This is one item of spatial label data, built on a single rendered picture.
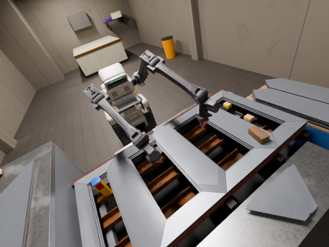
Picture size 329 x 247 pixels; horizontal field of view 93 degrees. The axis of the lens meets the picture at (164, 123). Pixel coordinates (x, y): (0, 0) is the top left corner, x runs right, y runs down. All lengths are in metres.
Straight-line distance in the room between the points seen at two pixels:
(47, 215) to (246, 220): 1.02
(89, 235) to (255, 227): 0.88
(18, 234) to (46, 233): 0.14
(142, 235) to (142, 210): 0.12
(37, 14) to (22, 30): 1.25
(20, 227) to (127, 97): 1.10
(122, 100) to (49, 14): 7.81
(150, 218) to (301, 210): 0.75
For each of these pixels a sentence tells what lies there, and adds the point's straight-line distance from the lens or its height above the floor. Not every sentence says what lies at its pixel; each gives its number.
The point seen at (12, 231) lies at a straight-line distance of 1.17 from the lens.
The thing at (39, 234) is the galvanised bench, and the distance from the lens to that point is 1.07.
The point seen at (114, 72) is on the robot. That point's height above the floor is 1.34.
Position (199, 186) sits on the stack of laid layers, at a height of 0.84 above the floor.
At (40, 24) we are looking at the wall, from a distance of 9.16.
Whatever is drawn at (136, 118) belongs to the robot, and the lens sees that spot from 1.71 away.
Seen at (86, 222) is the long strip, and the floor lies 0.85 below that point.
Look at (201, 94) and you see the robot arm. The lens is 0.95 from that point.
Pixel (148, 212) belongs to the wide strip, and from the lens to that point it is 1.01.
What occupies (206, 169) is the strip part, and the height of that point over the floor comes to 0.84.
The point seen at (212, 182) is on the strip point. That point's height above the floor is 0.85.
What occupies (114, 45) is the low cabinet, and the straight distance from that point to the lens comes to 6.87.
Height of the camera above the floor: 1.74
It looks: 39 degrees down
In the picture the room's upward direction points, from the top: 19 degrees counter-clockwise
